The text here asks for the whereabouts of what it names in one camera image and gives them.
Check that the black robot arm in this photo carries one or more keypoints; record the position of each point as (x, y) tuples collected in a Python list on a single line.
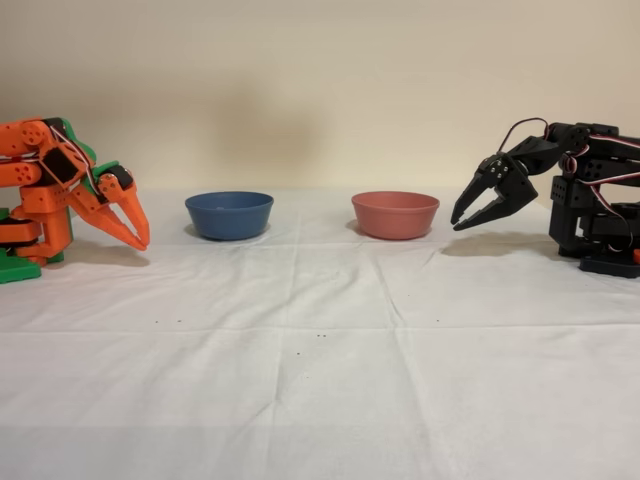
[(595, 200)]

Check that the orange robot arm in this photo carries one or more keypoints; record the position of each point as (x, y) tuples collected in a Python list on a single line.
[(30, 200)]

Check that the green arm base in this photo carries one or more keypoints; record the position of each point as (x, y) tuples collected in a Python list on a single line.
[(20, 270)]

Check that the pink bowl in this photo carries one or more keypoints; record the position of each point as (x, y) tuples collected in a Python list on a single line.
[(395, 220)]

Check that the blue bowl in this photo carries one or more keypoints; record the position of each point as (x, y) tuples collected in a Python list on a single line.
[(230, 222)]

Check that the white tablecloth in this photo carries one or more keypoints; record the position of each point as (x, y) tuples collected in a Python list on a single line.
[(320, 400)]

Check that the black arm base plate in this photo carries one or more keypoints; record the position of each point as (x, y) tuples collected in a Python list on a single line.
[(610, 266)]

